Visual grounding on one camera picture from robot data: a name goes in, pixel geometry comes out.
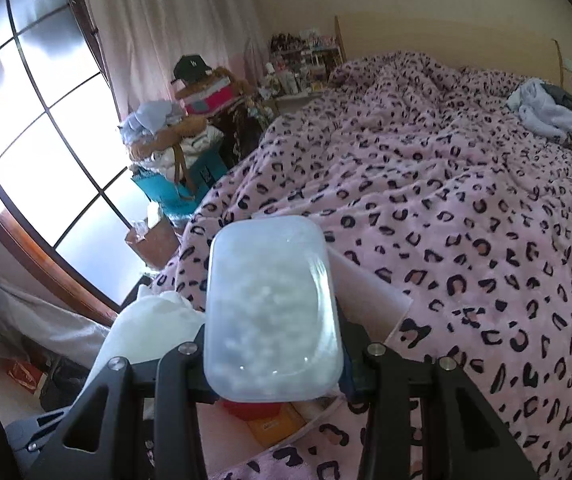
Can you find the brown teddy bear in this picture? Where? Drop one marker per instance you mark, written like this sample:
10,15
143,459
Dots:
166,135

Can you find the white cotton pad pack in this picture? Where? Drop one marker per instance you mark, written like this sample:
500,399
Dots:
271,305

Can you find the pink storage box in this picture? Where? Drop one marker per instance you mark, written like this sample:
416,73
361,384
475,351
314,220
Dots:
211,101

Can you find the window with dark frame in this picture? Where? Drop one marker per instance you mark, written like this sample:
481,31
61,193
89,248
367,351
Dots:
31,135

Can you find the dark green cap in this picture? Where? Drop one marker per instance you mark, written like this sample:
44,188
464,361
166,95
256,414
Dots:
191,70

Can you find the pink leopard print blanket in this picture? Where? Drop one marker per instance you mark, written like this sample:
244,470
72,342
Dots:
466,210

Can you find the teal bag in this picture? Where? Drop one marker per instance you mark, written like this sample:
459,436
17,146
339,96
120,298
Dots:
176,187

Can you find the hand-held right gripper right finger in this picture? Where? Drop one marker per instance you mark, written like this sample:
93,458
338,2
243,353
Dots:
356,360

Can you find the pale pink curtain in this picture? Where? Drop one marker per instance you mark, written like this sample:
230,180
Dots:
166,25

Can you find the red flat carton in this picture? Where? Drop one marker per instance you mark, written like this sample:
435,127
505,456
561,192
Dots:
26,375

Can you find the beige wooden headboard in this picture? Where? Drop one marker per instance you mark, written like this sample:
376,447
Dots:
441,35

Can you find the black printed bag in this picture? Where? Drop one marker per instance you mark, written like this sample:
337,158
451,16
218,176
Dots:
238,135

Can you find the orange box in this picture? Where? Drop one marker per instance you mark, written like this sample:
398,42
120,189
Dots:
276,427

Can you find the rack of figurines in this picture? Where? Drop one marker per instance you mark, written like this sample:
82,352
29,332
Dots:
306,47

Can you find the cluster of cosmetic bottles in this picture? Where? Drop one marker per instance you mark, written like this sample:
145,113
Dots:
291,80

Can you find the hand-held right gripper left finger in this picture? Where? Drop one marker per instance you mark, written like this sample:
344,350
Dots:
186,375

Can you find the brown paper bag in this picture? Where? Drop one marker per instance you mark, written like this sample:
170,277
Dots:
156,240

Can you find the light blue cloth pile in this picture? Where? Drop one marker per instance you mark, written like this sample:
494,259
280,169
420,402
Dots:
148,120

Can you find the pile of white clothes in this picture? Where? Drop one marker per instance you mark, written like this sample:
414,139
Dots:
551,110

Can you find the white sock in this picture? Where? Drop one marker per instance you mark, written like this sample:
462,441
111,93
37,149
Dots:
151,320

